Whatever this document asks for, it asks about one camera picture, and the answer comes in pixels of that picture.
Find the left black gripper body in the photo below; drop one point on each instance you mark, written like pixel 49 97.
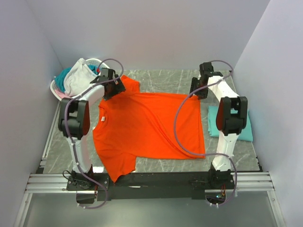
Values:
pixel 115 89

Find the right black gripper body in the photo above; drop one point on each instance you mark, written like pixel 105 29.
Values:
pixel 196 84

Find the orange t shirt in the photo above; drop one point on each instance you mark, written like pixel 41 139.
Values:
pixel 136 124

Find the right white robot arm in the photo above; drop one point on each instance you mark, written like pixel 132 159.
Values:
pixel 230 120

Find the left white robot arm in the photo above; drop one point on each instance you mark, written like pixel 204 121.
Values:
pixel 74 123

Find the white t shirt in basket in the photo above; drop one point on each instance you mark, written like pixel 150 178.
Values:
pixel 78 78

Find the pink t shirt in basket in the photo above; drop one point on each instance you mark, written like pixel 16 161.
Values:
pixel 60 95

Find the teal t shirt in basket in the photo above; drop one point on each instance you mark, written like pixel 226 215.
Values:
pixel 59 80

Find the white plastic laundry basket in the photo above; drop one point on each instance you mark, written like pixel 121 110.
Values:
pixel 91 61

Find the folded teal t shirt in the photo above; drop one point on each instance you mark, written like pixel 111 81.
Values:
pixel 245 135

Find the aluminium frame rail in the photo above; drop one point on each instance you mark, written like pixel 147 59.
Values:
pixel 57 157

